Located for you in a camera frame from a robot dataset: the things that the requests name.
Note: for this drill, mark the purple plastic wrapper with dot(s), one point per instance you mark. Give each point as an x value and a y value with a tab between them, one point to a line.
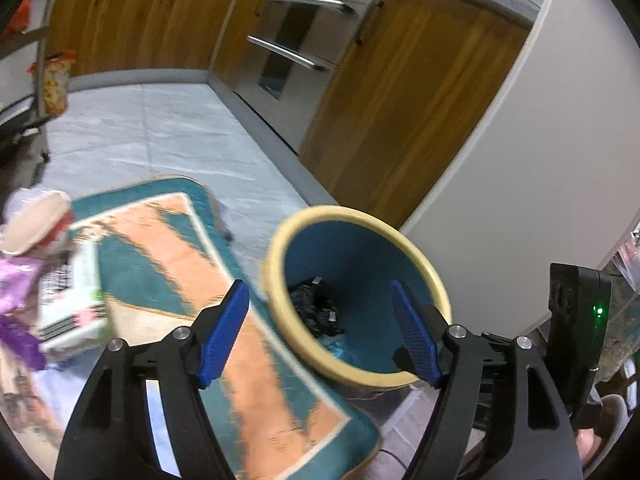
19	277

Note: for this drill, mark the teal bin with yellow rim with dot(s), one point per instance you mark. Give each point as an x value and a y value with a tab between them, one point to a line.
358	257

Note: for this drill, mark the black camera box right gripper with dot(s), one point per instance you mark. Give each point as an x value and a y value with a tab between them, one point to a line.
579	302

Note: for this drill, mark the teal and orange floor rug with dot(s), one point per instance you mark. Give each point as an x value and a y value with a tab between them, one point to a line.
197	384

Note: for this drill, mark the white green carton box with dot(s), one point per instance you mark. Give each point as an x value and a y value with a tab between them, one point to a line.
72	316

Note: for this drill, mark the stainless steel shelf rack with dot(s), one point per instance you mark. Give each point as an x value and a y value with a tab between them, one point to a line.
23	52

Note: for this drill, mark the floral snack jar red lid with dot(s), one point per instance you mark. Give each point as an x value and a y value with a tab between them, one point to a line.
56	75

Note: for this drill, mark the stainless steel built-in oven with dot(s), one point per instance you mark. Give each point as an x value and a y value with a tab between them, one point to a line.
291	58

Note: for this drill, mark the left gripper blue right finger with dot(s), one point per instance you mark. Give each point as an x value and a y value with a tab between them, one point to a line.
420	356

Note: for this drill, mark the person's right hand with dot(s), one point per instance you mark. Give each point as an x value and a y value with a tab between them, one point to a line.
588	443

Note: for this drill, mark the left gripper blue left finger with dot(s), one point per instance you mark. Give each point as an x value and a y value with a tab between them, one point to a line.
216	332

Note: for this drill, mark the white refrigerator side panel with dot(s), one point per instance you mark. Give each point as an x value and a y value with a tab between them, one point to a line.
550	174

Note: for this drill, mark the wooden kitchen cabinets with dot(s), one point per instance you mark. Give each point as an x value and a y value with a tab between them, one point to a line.
372	98

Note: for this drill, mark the red white paper bowl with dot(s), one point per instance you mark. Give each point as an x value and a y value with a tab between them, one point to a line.
40	227

